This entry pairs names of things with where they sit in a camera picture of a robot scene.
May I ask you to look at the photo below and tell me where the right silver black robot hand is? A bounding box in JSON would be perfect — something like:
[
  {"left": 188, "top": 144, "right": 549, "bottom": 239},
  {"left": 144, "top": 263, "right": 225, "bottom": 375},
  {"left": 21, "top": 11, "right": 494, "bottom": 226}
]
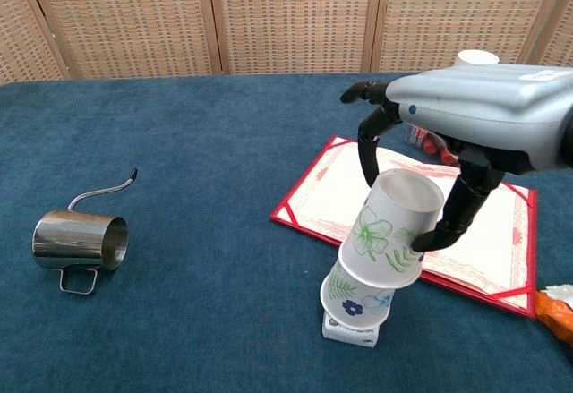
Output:
[{"left": 339, "top": 62, "right": 573, "bottom": 253}]

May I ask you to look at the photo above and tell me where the white floral paper cup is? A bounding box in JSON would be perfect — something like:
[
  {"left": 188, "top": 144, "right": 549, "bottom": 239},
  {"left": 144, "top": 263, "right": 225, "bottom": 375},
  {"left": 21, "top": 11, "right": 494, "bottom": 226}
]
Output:
[
  {"left": 456, "top": 49, "right": 500, "bottom": 66},
  {"left": 319, "top": 261, "right": 396, "bottom": 327},
  {"left": 338, "top": 168, "right": 445, "bottom": 288}
]

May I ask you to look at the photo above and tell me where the clear box of red markers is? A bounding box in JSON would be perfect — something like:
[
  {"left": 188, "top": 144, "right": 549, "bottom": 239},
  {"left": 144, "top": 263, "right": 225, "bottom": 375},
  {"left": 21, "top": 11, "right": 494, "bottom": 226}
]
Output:
[{"left": 405, "top": 123, "right": 462, "bottom": 166}]

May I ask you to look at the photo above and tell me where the red certificate folder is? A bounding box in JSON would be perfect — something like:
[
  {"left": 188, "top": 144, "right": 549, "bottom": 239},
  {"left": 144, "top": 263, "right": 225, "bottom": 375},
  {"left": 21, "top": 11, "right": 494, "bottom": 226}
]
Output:
[{"left": 269, "top": 135, "right": 539, "bottom": 320}]

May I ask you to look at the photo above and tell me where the woven bamboo folding screen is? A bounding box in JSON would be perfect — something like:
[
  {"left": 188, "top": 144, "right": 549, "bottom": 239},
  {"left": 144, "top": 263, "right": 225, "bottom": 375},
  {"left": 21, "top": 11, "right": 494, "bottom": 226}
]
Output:
[{"left": 0, "top": 0, "right": 573, "bottom": 84}]

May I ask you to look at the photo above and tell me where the orange white snack packet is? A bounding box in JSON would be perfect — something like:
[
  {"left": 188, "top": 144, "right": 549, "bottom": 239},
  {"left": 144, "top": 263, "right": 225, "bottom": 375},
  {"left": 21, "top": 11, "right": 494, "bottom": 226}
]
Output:
[{"left": 535, "top": 283, "right": 573, "bottom": 345}]

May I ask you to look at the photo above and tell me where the small white box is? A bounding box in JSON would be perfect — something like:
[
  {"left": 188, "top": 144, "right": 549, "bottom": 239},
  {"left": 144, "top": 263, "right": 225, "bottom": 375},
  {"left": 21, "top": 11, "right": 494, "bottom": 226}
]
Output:
[{"left": 321, "top": 310, "right": 380, "bottom": 349}]

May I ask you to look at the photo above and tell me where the blue table cloth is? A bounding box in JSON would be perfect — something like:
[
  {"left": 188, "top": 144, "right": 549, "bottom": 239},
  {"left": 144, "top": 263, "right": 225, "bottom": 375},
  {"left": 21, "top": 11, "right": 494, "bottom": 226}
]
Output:
[{"left": 0, "top": 68, "right": 573, "bottom": 393}]

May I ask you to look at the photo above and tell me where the steel gooseneck pitcher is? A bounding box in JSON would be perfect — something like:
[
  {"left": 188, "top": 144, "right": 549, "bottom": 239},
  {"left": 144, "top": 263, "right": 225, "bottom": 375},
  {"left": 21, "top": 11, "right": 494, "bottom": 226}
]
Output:
[{"left": 31, "top": 167, "right": 139, "bottom": 296}]

